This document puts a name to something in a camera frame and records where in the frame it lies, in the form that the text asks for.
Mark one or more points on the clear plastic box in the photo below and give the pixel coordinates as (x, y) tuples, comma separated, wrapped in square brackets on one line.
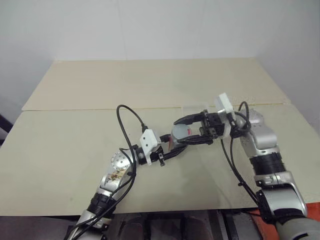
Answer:
[(196, 108)]

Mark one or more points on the grey round jar lid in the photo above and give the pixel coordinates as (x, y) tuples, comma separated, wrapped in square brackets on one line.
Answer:
[(180, 132)]

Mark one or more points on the grey metal frame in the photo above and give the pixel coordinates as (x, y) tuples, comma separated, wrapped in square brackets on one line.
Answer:
[(226, 223)]

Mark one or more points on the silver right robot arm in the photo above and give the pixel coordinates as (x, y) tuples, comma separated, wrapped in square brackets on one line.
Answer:
[(262, 140)]

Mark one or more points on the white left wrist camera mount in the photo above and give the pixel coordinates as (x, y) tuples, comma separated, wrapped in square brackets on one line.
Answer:
[(148, 142)]

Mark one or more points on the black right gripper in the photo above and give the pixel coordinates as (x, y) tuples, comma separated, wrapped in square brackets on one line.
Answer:
[(212, 125)]

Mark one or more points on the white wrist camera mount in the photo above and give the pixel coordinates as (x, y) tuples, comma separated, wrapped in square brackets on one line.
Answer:
[(223, 103), (148, 142)]

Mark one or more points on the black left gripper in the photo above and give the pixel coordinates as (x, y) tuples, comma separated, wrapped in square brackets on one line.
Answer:
[(161, 148)]

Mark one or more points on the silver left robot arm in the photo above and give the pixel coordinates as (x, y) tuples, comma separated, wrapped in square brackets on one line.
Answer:
[(117, 162)]

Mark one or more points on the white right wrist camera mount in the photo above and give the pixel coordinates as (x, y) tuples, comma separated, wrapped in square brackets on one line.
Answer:
[(223, 103)]

